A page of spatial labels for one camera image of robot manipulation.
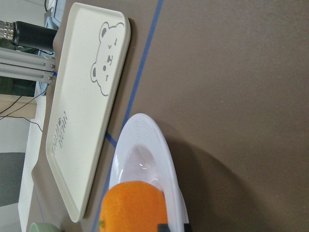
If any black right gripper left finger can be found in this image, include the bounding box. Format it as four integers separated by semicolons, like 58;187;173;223
157;224;169;232

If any orange fruit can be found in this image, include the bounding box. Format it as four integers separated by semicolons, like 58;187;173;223
98;181;168;232

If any black thermos bottle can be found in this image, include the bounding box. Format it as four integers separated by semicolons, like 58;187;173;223
0;21;57;51

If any light green bowl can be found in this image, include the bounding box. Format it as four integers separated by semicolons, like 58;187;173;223
29;222;61;232

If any white round plate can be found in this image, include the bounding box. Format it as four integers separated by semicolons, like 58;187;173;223
109;113;189;232

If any aluminium frame post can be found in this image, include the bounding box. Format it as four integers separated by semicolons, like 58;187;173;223
0;48;55;84

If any cream bear tray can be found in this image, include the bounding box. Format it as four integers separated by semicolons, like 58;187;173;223
46;2;130;222

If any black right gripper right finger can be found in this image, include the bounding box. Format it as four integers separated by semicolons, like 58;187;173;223
183;223;192;232

